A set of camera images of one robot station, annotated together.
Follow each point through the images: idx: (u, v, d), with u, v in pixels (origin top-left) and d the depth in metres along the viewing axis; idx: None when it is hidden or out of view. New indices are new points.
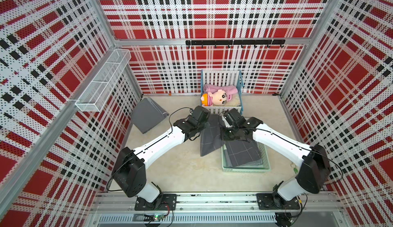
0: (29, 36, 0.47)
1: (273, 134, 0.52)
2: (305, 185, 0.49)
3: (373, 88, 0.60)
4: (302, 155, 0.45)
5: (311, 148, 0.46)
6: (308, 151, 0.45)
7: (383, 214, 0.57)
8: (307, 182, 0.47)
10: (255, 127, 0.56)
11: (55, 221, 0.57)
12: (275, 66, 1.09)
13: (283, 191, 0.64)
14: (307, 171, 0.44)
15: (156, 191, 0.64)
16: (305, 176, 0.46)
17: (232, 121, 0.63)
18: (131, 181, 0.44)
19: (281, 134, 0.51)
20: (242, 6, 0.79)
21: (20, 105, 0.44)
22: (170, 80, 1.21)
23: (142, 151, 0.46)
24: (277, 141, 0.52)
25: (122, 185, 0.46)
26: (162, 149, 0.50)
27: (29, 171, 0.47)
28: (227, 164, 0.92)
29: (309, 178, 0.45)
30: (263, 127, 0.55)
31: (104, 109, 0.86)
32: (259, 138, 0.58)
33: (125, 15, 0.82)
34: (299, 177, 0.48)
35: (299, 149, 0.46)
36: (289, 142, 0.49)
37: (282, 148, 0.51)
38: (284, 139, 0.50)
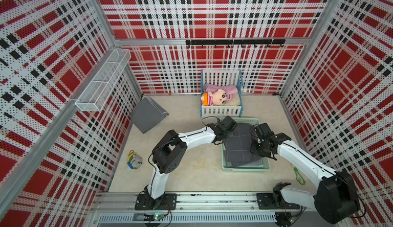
0: (29, 36, 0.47)
1: (297, 152, 0.52)
2: (323, 211, 0.45)
3: (374, 88, 0.60)
4: (322, 177, 0.44)
5: (336, 172, 0.44)
6: (330, 174, 0.43)
7: (383, 214, 0.57)
8: (326, 209, 0.43)
10: (283, 141, 0.57)
11: (55, 221, 0.57)
12: (275, 66, 1.09)
13: (286, 193, 0.64)
14: (324, 192, 0.42)
15: (163, 188, 0.65)
16: (324, 202, 0.43)
17: (261, 134, 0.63)
18: (170, 159, 0.51)
19: (306, 153, 0.51)
20: (242, 6, 0.79)
21: (20, 104, 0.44)
22: (170, 80, 1.21)
23: (184, 136, 0.54)
24: (299, 158, 0.52)
25: (159, 160, 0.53)
26: (197, 141, 0.59)
27: (30, 170, 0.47)
28: (227, 164, 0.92)
29: (328, 205, 0.42)
30: (289, 142, 0.56)
31: (104, 109, 0.86)
32: (283, 152, 0.58)
33: (125, 15, 0.82)
34: (317, 201, 0.46)
35: (322, 170, 0.45)
36: (313, 162, 0.48)
37: (303, 166, 0.51)
38: (308, 157, 0.50)
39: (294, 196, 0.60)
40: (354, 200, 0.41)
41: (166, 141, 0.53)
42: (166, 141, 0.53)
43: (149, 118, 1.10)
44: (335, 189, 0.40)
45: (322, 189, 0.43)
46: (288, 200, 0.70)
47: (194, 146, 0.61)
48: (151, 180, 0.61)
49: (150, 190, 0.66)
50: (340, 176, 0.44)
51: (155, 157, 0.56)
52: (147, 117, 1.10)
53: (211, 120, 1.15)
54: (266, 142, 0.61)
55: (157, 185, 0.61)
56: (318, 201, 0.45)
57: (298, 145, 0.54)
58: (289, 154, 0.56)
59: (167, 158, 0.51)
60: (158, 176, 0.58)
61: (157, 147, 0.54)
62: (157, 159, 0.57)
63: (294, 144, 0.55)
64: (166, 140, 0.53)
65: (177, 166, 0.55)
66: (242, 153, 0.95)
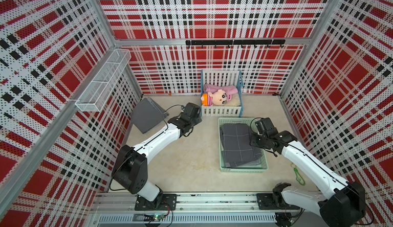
0: (30, 36, 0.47)
1: (306, 156, 0.49)
2: (327, 219, 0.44)
3: (373, 89, 0.60)
4: (334, 187, 0.41)
5: (349, 183, 0.41)
6: (343, 185, 0.41)
7: (383, 214, 0.57)
8: (331, 218, 0.43)
10: (288, 142, 0.53)
11: (55, 221, 0.57)
12: (275, 66, 1.09)
13: (286, 194, 0.64)
14: (334, 203, 0.41)
15: (157, 188, 0.64)
16: (331, 211, 0.42)
17: (263, 130, 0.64)
18: (132, 177, 0.45)
19: (315, 158, 0.48)
20: (242, 7, 0.80)
21: (20, 105, 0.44)
22: (170, 80, 1.21)
23: (141, 147, 0.47)
24: (308, 165, 0.48)
25: (124, 183, 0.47)
26: (159, 145, 0.51)
27: (30, 171, 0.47)
28: (225, 165, 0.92)
29: (335, 215, 0.42)
30: (297, 145, 0.52)
31: (104, 109, 0.86)
32: (290, 155, 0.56)
33: (125, 15, 0.82)
34: (323, 209, 0.45)
35: (333, 180, 0.42)
36: (323, 171, 0.45)
37: (312, 173, 0.48)
38: (318, 164, 0.46)
39: (295, 197, 0.60)
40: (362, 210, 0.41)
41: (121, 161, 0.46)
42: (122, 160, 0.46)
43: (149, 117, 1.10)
44: (348, 202, 0.38)
45: (332, 200, 0.41)
46: (288, 201, 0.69)
47: (158, 151, 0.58)
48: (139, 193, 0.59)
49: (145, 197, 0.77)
50: (350, 185, 0.41)
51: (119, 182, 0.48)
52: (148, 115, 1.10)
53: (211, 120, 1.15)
54: (269, 140, 0.59)
55: (147, 189, 0.57)
56: (324, 209, 0.45)
57: (306, 151, 0.50)
58: (297, 159, 0.52)
59: (129, 178, 0.45)
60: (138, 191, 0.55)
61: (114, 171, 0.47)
62: (122, 182, 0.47)
63: (302, 148, 0.51)
64: (122, 160, 0.46)
65: (145, 180, 0.48)
66: (240, 153, 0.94)
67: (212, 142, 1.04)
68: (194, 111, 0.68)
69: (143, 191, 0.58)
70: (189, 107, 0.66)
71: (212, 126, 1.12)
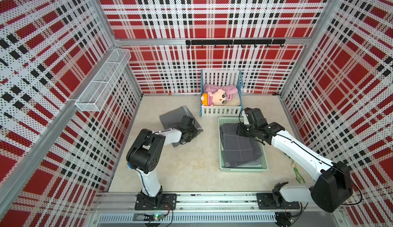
0: (29, 36, 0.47)
1: (293, 142, 0.51)
2: (318, 200, 0.46)
3: (374, 88, 0.60)
4: (320, 169, 0.43)
5: (333, 164, 0.43)
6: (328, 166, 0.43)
7: (383, 214, 0.57)
8: (322, 198, 0.44)
10: (277, 133, 0.55)
11: (55, 221, 0.57)
12: (275, 66, 1.09)
13: (285, 191, 0.63)
14: (323, 185, 0.42)
15: (158, 184, 0.65)
16: (321, 192, 0.44)
17: (253, 121, 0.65)
18: (152, 155, 0.51)
19: (302, 144, 0.50)
20: (242, 6, 0.79)
21: (20, 104, 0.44)
22: (170, 80, 1.21)
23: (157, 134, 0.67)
24: (296, 151, 0.50)
25: (139, 162, 0.51)
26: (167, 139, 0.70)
27: (30, 170, 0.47)
28: (224, 165, 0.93)
29: (325, 195, 0.43)
30: (284, 134, 0.54)
31: (104, 109, 0.86)
32: (278, 143, 0.56)
33: (125, 15, 0.82)
34: (313, 191, 0.47)
35: (319, 162, 0.44)
36: (310, 154, 0.47)
37: (300, 158, 0.50)
38: (304, 149, 0.48)
39: (293, 194, 0.60)
40: (349, 188, 0.43)
41: (139, 141, 0.53)
42: (140, 140, 0.53)
43: (150, 111, 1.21)
44: (334, 182, 0.40)
45: (321, 182, 0.43)
46: (288, 199, 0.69)
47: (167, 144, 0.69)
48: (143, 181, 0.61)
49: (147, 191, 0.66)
50: (335, 166, 0.43)
51: (134, 161, 0.53)
52: (148, 109, 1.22)
53: (211, 120, 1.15)
54: (259, 132, 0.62)
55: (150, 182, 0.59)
56: (315, 191, 0.46)
57: (293, 138, 0.52)
58: (285, 146, 0.54)
59: (146, 157, 0.50)
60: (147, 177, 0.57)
61: (133, 150, 0.52)
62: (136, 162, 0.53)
63: (289, 135, 0.53)
64: (140, 140, 0.53)
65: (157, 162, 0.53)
66: (240, 153, 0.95)
67: (212, 142, 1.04)
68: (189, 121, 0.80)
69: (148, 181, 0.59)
70: (185, 118, 0.81)
71: (212, 126, 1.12)
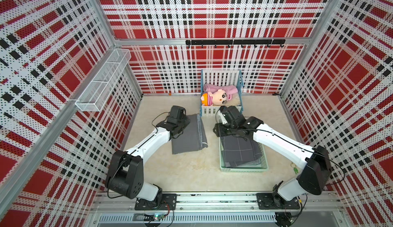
0: (29, 36, 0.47)
1: (275, 135, 0.51)
2: (306, 186, 0.48)
3: (373, 88, 0.60)
4: (305, 158, 0.44)
5: (314, 149, 0.45)
6: (311, 153, 0.44)
7: (383, 214, 0.57)
8: (309, 184, 0.47)
10: (257, 128, 0.54)
11: (55, 221, 0.57)
12: (275, 66, 1.09)
13: (283, 191, 0.64)
14: (309, 172, 0.44)
15: (155, 187, 0.63)
16: (308, 178, 0.46)
17: (231, 120, 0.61)
18: (130, 180, 0.44)
19: (282, 135, 0.50)
20: (242, 6, 0.79)
21: (20, 104, 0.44)
22: (170, 80, 1.21)
23: (135, 150, 0.48)
24: (279, 143, 0.50)
25: (121, 189, 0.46)
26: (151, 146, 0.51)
27: (30, 170, 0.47)
28: (224, 164, 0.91)
29: (311, 181, 0.45)
30: (264, 128, 0.54)
31: (104, 109, 0.86)
32: (261, 138, 0.55)
33: (125, 15, 0.82)
34: (301, 179, 0.48)
35: (302, 151, 0.45)
36: (291, 144, 0.48)
37: (284, 150, 0.50)
38: (286, 140, 0.49)
39: (289, 191, 0.61)
40: (329, 168, 0.46)
41: (115, 167, 0.45)
42: (115, 166, 0.45)
43: (150, 111, 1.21)
44: (319, 167, 0.41)
45: (307, 169, 0.44)
46: (288, 198, 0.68)
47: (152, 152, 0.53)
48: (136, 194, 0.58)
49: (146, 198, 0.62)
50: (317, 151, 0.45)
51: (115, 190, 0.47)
52: (148, 109, 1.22)
53: (210, 120, 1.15)
54: (239, 130, 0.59)
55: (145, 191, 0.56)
56: (302, 178, 0.48)
57: (275, 130, 0.52)
58: (268, 140, 0.53)
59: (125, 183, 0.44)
60: None
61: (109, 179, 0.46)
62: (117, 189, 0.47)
63: (269, 129, 0.53)
64: (115, 167, 0.45)
65: (143, 183, 0.48)
66: (240, 153, 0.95)
67: (212, 142, 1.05)
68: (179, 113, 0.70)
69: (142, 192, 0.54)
70: (175, 110, 0.69)
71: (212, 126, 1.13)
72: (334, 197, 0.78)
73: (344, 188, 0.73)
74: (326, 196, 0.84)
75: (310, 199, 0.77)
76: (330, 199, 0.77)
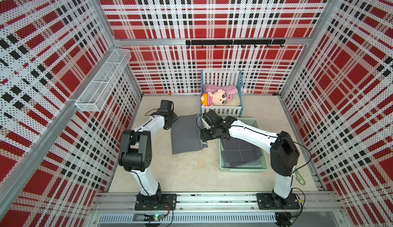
0: (29, 36, 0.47)
1: (246, 128, 0.57)
2: (278, 169, 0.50)
3: (374, 88, 0.60)
4: (269, 143, 0.50)
5: (278, 134, 0.51)
6: (275, 137, 0.50)
7: (383, 214, 0.57)
8: (279, 167, 0.52)
10: (230, 124, 0.61)
11: (55, 221, 0.57)
12: (275, 66, 1.09)
13: (278, 189, 0.65)
14: (276, 156, 0.50)
15: (155, 183, 0.65)
16: (276, 162, 0.51)
17: (211, 122, 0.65)
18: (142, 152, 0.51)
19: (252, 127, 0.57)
20: (242, 6, 0.79)
21: (20, 105, 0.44)
22: (170, 80, 1.21)
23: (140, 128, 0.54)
24: (248, 135, 0.57)
25: (133, 162, 0.51)
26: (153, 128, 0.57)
27: (30, 170, 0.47)
28: (224, 164, 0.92)
29: (280, 164, 0.51)
30: (236, 123, 0.60)
31: (104, 109, 0.86)
32: (235, 134, 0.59)
33: (125, 15, 0.82)
34: (272, 164, 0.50)
35: (267, 137, 0.51)
36: (259, 132, 0.54)
37: (253, 139, 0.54)
38: (254, 130, 0.55)
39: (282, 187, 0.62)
40: (295, 150, 0.51)
41: (125, 143, 0.51)
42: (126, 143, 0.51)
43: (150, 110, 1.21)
44: (282, 150, 0.46)
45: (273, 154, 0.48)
46: (285, 195, 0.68)
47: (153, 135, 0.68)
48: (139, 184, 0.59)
49: (146, 190, 0.65)
50: (280, 136, 0.50)
51: (128, 164, 0.52)
52: (147, 109, 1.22)
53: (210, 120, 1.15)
54: (216, 129, 0.72)
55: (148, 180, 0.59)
56: (273, 163, 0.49)
57: (244, 123, 0.59)
58: (240, 134, 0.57)
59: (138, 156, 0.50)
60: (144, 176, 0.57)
61: (123, 154, 0.51)
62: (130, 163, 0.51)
63: (241, 123, 0.60)
64: (126, 142, 0.51)
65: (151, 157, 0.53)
66: (240, 153, 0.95)
67: (212, 142, 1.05)
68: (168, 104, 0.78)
69: (145, 179, 0.59)
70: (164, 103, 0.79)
71: None
72: (334, 197, 0.78)
73: (344, 188, 0.73)
74: (326, 196, 0.84)
75: (310, 199, 0.77)
76: (330, 199, 0.77)
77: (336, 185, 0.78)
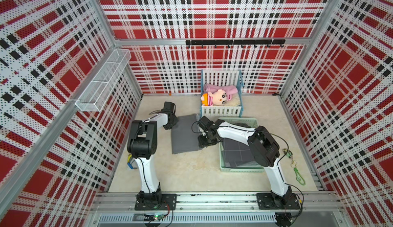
0: (29, 36, 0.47)
1: (230, 127, 0.65)
2: (259, 160, 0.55)
3: (374, 88, 0.60)
4: (247, 136, 0.57)
5: (255, 129, 0.57)
6: (253, 131, 0.57)
7: (383, 214, 0.57)
8: (259, 158, 0.57)
10: (218, 126, 0.69)
11: (55, 221, 0.57)
12: (275, 66, 1.09)
13: (274, 186, 0.66)
14: (254, 148, 0.56)
15: (156, 182, 0.65)
16: (256, 153, 0.57)
17: (204, 127, 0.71)
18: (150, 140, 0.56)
19: (235, 126, 0.64)
20: (242, 6, 0.79)
21: (20, 104, 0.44)
22: (170, 80, 1.21)
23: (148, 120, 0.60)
24: (232, 132, 0.65)
25: (141, 149, 0.56)
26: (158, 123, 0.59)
27: (30, 170, 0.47)
28: (224, 164, 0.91)
29: (258, 155, 0.57)
30: (223, 124, 0.68)
31: (104, 109, 0.86)
32: (223, 134, 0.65)
33: (125, 15, 0.82)
34: (254, 155, 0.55)
35: (246, 132, 0.58)
36: (240, 129, 0.61)
37: (236, 136, 0.64)
38: (236, 127, 0.63)
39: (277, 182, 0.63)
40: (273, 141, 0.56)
41: (134, 131, 0.57)
42: (134, 131, 0.57)
43: (151, 111, 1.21)
44: (257, 141, 0.53)
45: (251, 145, 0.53)
46: (281, 192, 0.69)
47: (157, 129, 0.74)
48: (143, 175, 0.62)
49: (148, 185, 0.65)
50: (258, 131, 0.58)
51: (135, 150, 0.56)
52: (149, 109, 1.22)
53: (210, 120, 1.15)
54: (209, 132, 0.81)
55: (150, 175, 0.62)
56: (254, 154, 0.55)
57: (229, 123, 0.67)
58: (226, 133, 0.68)
59: (146, 142, 0.56)
60: (148, 165, 0.60)
61: (131, 141, 0.56)
62: (138, 149, 0.56)
63: (226, 123, 0.68)
64: (134, 131, 0.57)
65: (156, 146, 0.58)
66: (240, 153, 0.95)
67: None
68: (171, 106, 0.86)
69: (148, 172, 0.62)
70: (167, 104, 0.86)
71: None
72: (334, 197, 0.78)
73: (344, 188, 0.73)
74: (326, 197, 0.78)
75: (310, 199, 0.77)
76: (330, 199, 0.77)
77: (336, 184, 0.78)
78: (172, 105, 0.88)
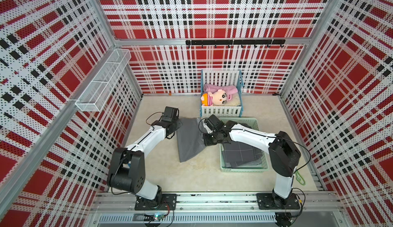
0: (29, 36, 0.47)
1: (245, 131, 0.59)
2: (279, 171, 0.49)
3: (374, 88, 0.60)
4: (268, 143, 0.51)
5: (276, 135, 0.52)
6: (273, 137, 0.51)
7: (384, 214, 0.57)
8: (279, 167, 0.52)
10: (230, 128, 0.63)
11: (55, 221, 0.57)
12: (275, 66, 1.09)
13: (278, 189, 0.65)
14: (275, 156, 0.50)
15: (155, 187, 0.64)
16: (276, 162, 0.51)
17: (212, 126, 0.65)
18: (133, 176, 0.45)
19: (251, 129, 0.58)
20: (242, 6, 0.79)
21: (20, 104, 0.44)
22: (170, 80, 1.21)
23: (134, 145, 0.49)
24: (247, 136, 0.59)
25: (124, 185, 0.45)
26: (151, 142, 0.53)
27: (30, 170, 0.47)
28: (225, 164, 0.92)
29: (280, 164, 0.51)
30: (237, 127, 0.62)
31: (104, 109, 0.86)
32: (236, 136, 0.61)
33: (125, 15, 0.82)
34: (273, 164, 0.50)
35: (266, 137, 0.52)
36: (258, 133, 0.55)
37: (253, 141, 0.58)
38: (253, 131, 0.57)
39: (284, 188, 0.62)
40: (295, 149, 0.51)
41: (115, 164, 0.46)
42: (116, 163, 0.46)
43: (151, 111, 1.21)
44: (280, 149, 0.47)
45: (273, 154, 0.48)
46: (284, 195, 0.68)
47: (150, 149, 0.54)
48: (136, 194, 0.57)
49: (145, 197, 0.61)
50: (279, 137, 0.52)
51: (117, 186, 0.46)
52: (149, 109, 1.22)
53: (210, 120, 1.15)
54: (217, 133, 0.74)
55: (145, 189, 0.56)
56: (273, 163, 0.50)
57: (243, 126, 0.61)
58: (241, 136, 0.62)
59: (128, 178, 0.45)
60: None
61: (111, 176, 0.46)
62: (121, 186, 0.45)
63: (240, 126, 0.62)
64: (117, 162, 0.46)
65: (145, 177, 0.49)
66: (240, 153, 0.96)
67: None
68: (173, 112, 0.73)
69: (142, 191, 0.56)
70: (168, 110, 0.72)
71: None
72: (334, 197, 0.78)
73: (344, 188, 0.73)
74: (326, 197, 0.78)
75: (310, 199, 0.77)
76: (330, 199, 0.77)
77: (336, 185, 0.78)
78: (174, 111, 0.74)
